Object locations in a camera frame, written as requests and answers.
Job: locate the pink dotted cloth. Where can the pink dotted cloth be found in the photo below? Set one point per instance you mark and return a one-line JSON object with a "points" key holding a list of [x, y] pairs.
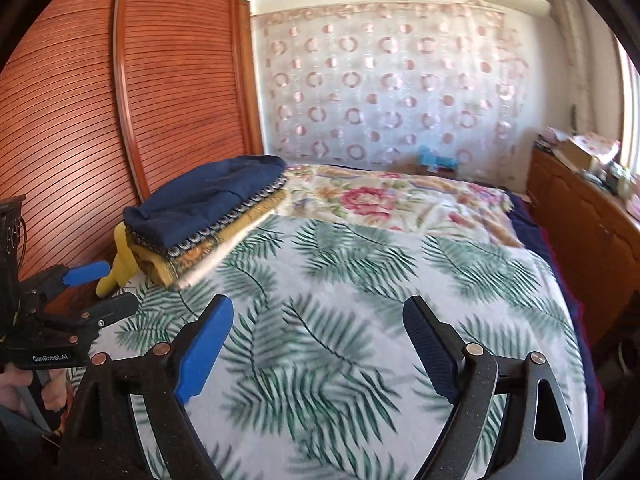
{"points": [[597, 145]]}

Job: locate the dark navy blanket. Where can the dark navy blanket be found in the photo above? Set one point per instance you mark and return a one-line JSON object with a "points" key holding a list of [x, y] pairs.
{"points": [[575, 300]]}

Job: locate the floral bedsheet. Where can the floral bedsheet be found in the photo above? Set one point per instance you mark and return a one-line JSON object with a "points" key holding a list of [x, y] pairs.
{"points": [[380, 200]]}

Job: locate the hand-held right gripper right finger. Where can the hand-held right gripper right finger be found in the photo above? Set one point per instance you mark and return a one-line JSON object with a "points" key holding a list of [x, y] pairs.
{"points": [[430, 350]]}

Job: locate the blue toy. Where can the blue toy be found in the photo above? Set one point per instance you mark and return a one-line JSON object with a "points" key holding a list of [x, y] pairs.
{"points": [[437, 160]]}

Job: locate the palm leaf printed blanket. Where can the palm leaf printed blanket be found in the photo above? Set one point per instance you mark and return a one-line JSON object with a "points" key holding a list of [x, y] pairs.
{"points": [[350, 285]]}

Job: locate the yellow plush toy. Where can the yellow plush toy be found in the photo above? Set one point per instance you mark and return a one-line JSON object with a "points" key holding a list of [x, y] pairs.
{"points": [[117, 272]]}

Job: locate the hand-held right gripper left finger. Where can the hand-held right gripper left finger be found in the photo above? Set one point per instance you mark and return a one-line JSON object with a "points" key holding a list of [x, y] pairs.
{"points": [[205, 345]]}

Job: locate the circle patterned sheer curtain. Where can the circle patterned sheer curtain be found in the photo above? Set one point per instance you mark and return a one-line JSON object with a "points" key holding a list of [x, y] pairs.
{"points": [[390, 85]]}

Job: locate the cardboard box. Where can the cardboard box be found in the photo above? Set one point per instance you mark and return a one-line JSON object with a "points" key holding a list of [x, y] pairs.
{"points": [[575, 155]]}

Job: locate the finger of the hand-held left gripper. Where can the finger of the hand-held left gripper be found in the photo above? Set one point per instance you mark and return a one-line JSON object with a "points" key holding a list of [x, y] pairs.
{"points": [[112, 307], [85, 273]]}

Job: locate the wooden louvered wardrobe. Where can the wooden louvered wardrobe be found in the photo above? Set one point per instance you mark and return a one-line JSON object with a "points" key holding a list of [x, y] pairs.
{"points": [[75, 110]]}

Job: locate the stack of folded clothes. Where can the stack of folded clothes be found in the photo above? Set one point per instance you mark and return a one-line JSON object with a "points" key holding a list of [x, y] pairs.
{"points": [[200, 255]]}

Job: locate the navy printed t-shirt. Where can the navy printed t-shirt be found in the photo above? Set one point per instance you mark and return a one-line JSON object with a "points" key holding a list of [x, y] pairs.
{"points": [[205, 195]]}

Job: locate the bundled window curtain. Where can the bundled window curtain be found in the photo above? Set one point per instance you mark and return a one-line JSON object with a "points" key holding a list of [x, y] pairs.
{"points": [[570, 50]]}

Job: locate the wooden cabinet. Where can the wooden cabinet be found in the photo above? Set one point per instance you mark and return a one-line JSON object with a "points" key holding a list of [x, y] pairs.
{"points": [[585, 230]]}

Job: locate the person's left hand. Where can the person's left hand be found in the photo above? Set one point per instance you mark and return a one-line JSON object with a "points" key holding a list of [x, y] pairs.
{"points": [[10, 387]]}

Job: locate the person's left forearm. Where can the person's left forearm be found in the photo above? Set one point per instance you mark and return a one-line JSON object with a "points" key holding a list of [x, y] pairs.
{"points": [[17, 425]]}

